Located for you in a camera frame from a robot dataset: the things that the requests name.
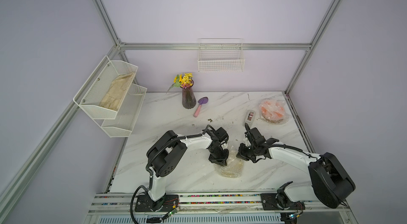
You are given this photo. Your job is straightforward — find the aluminium frame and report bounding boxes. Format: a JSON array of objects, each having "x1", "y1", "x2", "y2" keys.
[{"x1": 1, "y1": 0, "x2": 342, "y2": 222}]

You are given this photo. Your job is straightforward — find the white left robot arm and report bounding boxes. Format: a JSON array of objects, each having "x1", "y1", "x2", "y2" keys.
[{"x1": 131, "y1": 125, "x2": 229, "y2": 209}]

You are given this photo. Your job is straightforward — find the orange dinner plate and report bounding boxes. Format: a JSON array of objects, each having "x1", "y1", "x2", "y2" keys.
[{"x1": 259, "y1": 99, "x2": 286, "y2": 121}]

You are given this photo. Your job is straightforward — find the beige cloth in shelf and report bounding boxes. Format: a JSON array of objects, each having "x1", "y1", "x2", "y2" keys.
[{"x1": 99, "y1": 72, "x2": 136, "y2": 111}]

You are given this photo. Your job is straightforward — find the white mesh two-tier shelf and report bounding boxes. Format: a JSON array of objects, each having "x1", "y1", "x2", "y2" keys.
[{"x1": 73, "y1": 56, "x2": 147, "y2": 138}]

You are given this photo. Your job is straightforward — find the white wire wall basket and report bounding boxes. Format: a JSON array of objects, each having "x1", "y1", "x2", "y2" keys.
[{"x1": 198, "y1": 38, "x2": 245, "y2": 73}]

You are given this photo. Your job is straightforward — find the cream floral dinner plate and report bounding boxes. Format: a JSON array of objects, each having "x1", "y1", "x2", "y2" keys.
[{"x1": 216, "y1": 149, "x2": 244, "y2": 178}]

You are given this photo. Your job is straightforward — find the yellow artificial flowers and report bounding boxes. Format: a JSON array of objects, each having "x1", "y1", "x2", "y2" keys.
[{"x1": 168, "y1": 73, "x2": 194, "y2": 91}]

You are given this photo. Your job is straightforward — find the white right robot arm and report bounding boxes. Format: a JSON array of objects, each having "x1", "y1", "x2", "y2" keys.
[{"x1": 236, "y1": 123, "x2": 356, "y2": 210}]

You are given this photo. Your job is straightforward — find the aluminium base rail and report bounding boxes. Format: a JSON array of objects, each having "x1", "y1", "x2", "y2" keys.
[{"x1": 84, "y1": 191, "x2": 357, "y2": 224}]

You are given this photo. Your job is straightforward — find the white tape dispenser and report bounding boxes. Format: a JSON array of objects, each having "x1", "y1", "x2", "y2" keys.
[{"x1": 243, "y1": 110, "x2": 256, "y2": 127}]

